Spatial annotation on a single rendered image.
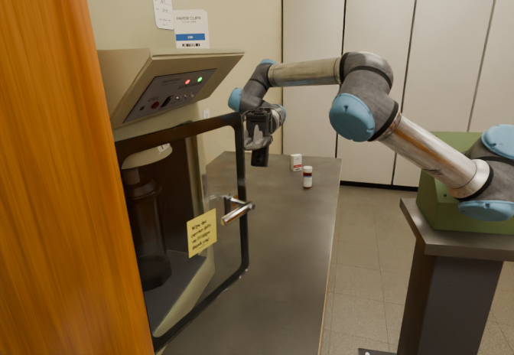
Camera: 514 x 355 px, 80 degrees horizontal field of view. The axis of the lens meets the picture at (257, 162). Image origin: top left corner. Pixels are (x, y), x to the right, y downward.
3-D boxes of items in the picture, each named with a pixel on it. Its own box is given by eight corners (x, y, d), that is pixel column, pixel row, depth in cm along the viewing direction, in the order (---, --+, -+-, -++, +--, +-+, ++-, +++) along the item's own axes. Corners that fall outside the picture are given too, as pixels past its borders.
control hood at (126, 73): (83, 133, 40) (65, 50, 36) (199, 98, 69) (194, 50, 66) (161, 138, 37) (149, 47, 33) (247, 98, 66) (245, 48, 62)
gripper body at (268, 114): (240, 114, 82) (253, 106, 92) (241, 145, 84) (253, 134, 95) (268, 115, 80) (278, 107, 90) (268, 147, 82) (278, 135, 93)
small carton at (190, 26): (176, 50, 51) (171, 10, 49) (182, 50, 56) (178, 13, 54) (206, 48, 51) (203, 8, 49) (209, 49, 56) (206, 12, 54)
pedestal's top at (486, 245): (487, 211, 119) (489, 202, 117) (543, 265, 89) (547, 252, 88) (398, 206, 125) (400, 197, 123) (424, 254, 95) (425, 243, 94)
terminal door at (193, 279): (142, 362, 55) (97, 145, 41) (247, 268, 78) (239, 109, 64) (145, 364, 54) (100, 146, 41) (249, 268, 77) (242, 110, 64)
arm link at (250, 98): (241, 87, 110) (268, 101, 109) (226, 112, 106) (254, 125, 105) (242, 73, 102) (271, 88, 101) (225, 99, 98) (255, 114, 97)
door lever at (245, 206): (207, 222, 61) (206, 210, 60) (237, 203, 68) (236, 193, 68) (227, 230, 58) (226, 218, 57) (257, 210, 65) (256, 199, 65)
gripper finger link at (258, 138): (243, 128, 73) (254, 121, 81) (244, 153, 75) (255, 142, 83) (255, 129, 72) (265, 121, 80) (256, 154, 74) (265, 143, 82)
